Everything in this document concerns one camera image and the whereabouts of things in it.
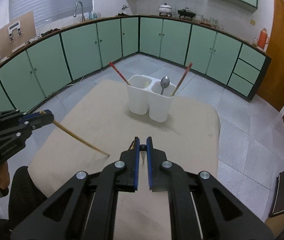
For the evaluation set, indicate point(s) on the black wok on stove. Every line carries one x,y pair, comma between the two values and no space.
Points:
186,14

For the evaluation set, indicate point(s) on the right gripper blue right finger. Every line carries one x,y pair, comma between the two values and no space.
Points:
200,206

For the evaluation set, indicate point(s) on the orange thermos jug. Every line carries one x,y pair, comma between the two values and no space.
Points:
263,39

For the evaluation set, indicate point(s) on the green lower kitchen cabinets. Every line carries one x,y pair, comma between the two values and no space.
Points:
43,67

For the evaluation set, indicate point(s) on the white two-compartment utensil holder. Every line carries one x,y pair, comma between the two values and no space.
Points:
144,96

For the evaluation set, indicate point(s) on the cardboard sheet with pictures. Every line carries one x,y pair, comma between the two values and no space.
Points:
17,33

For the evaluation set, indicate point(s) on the white cooking pot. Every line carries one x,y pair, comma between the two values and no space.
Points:
165,10

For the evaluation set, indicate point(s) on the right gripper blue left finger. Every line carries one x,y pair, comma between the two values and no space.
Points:
85,206

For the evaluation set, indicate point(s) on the metal spoon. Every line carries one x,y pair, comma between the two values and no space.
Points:
164,83

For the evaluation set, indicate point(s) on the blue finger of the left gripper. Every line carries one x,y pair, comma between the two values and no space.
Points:
39,114
39,122

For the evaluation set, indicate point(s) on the black chair backrest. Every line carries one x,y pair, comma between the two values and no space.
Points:
24,197

